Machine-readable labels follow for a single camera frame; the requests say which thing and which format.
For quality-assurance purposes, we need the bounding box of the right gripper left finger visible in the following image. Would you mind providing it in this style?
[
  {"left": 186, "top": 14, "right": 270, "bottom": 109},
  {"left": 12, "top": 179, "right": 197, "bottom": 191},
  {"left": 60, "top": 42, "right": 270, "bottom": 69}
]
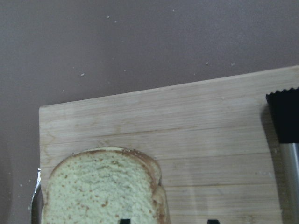
[{"left": 118, "top": 219, "right": 131, "bottom": 224}]

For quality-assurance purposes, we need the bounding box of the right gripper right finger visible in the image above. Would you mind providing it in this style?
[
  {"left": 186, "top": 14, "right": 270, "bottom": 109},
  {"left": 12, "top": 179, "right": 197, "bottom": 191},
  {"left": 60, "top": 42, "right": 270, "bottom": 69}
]
[{"left": 207, "top": 219, "right": 220, "bottom": 224}]

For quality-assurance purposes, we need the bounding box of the bread slice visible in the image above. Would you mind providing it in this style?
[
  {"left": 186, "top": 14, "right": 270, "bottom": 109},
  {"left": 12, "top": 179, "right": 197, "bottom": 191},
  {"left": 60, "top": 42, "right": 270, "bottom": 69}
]
[{"left": 41, "top": 147, "right": 171, "bottom": 224}]

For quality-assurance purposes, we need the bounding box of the wooden cutting board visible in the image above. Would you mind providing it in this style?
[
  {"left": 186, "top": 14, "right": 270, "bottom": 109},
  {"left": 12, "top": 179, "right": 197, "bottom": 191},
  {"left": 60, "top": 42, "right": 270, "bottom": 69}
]
[{"left": 39, "top": 66, "right": 299, "bottom": 224}]

